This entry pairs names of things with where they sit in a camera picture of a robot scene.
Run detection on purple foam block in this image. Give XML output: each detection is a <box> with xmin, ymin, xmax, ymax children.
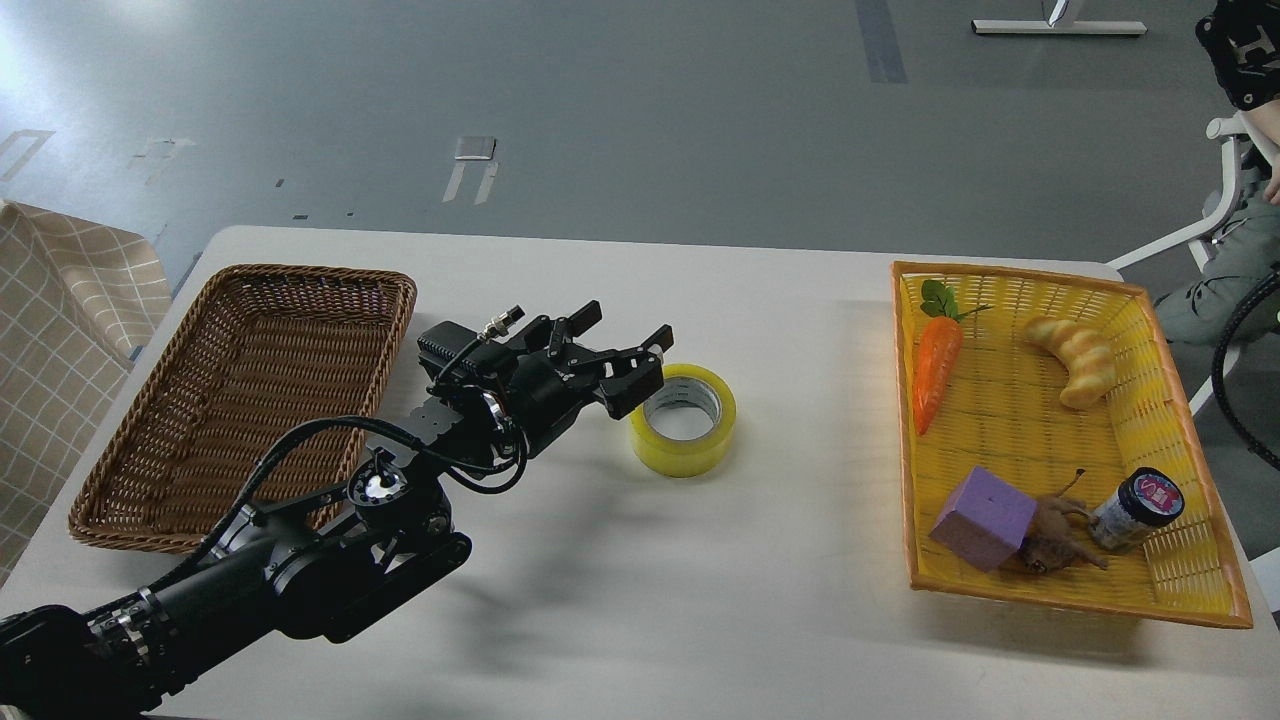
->
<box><xmin>929</xmin><ymin>465</ymin><xmax>1037</xmax><ymax>573</ymax></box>

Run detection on brown toy animal figure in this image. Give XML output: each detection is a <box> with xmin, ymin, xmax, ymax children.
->
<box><xmin>1018</xmin><ymin>468</ymin><xmax>1108</xmax><ymax>575</ymax></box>

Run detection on beige checkered cloth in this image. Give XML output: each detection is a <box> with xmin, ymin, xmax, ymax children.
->
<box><xmin>1</xmin><ymin>200</ymin><xmax>172</xmax><ymax>577</ymax></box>

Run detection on seated person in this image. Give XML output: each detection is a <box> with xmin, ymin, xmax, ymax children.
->
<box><xmin>1149</xmin><ymin>0</ymin><xmax>1280</xmax><ymax>346</ymax></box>

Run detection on yellow plastic basket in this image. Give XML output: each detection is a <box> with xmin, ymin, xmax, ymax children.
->
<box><xmin>890</xmin><ymin>260</ymin><xmax>1253</xmax><ymax>629</ymax></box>

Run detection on brown wicker basket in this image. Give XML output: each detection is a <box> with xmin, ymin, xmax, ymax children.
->
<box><xmin>68</xmin><ymin>264</ymin><xmax>417</xmax><ymax>553</ymax></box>

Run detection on toy croissant bread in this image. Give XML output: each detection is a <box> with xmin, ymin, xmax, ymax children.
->
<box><xmin>1023</xmin><ymin>316</ymin><xmax>1117</xmax><ymax>410</ymax></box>

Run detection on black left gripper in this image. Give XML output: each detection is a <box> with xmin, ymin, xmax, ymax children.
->
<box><xmin>490</xmin><ymin>299</ymin><xmax>675</xmax><ymax>459</ymax></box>

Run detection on yellow tape roll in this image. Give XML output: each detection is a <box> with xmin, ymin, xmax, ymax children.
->
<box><xmin>628</xmin><ymin>363</ymin><xmax>737</xmax><ymax>478</ymax></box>

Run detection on orange toy carrot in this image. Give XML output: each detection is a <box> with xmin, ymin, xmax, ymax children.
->
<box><xmin>911</xmin><ymin>279</ymin><xmax>993</xmax><ymax>436</ymax></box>

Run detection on black cable loop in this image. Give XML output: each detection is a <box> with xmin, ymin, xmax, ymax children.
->
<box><xmin>1210</xmin><ymin>268</ymin><xmax>1280</xmax><ymax>471</ymax></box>

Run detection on small dark-lidded jar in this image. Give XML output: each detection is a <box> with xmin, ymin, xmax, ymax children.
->
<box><xmin>1089</xmin><ymin>466</ymin><xmax>1187</xmax><ymax>553</ymax></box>

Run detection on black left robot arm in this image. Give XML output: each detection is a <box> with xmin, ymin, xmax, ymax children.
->
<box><xmin>3</xmin><ymin>301</ymin><xmax>675</xmax><ymax>719</ymax></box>

